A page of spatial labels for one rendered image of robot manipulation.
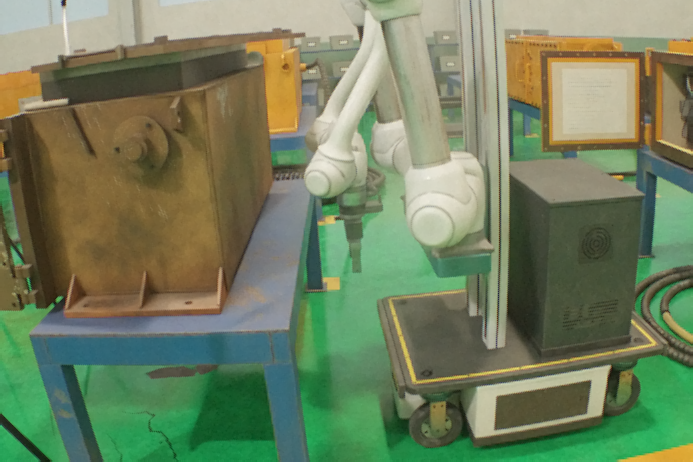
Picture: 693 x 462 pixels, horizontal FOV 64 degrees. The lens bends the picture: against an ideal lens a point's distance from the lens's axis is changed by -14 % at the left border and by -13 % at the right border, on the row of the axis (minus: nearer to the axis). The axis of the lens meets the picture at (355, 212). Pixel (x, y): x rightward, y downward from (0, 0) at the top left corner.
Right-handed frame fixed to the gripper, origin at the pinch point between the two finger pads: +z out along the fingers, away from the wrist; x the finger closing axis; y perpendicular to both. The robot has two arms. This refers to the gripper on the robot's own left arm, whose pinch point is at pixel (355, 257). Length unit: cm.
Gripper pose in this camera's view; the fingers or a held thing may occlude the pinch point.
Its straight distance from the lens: 192.2
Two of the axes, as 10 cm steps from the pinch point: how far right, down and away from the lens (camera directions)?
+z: 0.6, 9.6, 2.8
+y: -10.0, 0.8, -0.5
